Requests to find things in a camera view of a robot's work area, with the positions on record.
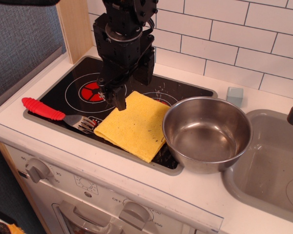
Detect red handled metal fork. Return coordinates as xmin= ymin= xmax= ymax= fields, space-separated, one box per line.
xmin=21 ymin=97 xmax=97 ymax=134

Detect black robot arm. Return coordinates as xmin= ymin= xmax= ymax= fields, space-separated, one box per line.
xmin=93 ymin=0 xmax=157 ymax=111

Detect grey oven door handle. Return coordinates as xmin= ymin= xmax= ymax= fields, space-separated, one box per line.
xmin=59 ymin=201 xmax=124 ymax=234

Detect yellow folded cloth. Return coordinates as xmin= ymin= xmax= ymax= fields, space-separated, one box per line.
xmin=94 ymin=91 xmax=169 ymax=163

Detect light blue block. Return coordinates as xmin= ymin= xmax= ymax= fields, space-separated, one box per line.
xmin=226 ymin=87 xmax=244 ymax=107

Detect grey sink basin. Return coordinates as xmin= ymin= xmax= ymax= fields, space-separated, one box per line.
xmin=223 ymin=109 xmax=293 ymax=223

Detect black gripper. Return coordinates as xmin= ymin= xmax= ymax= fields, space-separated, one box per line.
xmin=93 ymin=13 xmax=155 ymax=111

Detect orange object at corner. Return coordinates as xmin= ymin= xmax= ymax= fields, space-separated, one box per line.
xmin=0 ymin=222 xmax=25 ymax=234

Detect grey oven knob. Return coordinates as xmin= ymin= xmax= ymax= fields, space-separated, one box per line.
xmin=119 ymin=202 xmax=150 ymax=231

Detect stainless steel pot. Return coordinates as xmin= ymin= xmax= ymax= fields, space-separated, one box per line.
xmin=162 ymin=97 xmax=253 ymax=174

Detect grey timer knob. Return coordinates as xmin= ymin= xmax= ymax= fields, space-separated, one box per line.
xmin=25 ymin=158 xmax=50 ymax=183

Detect wooden side post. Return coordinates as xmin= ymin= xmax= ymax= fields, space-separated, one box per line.
xmin=56 ymin=0 xmax=93 ymax=64

